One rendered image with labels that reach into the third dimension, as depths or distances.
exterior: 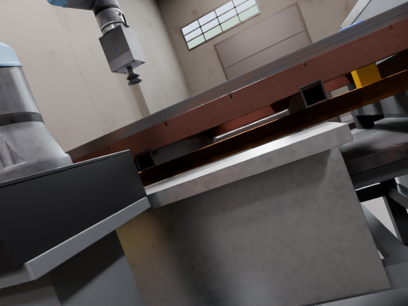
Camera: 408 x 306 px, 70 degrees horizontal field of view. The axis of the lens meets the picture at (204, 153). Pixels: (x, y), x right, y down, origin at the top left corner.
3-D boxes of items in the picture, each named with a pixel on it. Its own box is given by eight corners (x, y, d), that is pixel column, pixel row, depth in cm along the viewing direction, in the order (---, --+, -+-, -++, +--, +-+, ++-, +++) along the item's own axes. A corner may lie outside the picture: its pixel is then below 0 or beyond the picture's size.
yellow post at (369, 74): (362, 102, 83) (339, 39, 83) (380, 96, 82) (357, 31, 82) (367, 102, 78) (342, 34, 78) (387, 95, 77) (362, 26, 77)
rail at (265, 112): (90, 185, 174) (87, 175, 173) (365, 78, 133) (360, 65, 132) (81, 189, 165) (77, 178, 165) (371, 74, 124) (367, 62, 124)
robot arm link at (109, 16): (107, 25, 89) (127, 11, 86) (113, 39, 89) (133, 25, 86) (90, 18, 82) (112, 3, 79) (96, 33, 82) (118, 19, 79)
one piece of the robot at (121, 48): (135, 19, 88) (155, 70, 89) (113, 33, 92) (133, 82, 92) (115, 9, 79) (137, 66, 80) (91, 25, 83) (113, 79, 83)
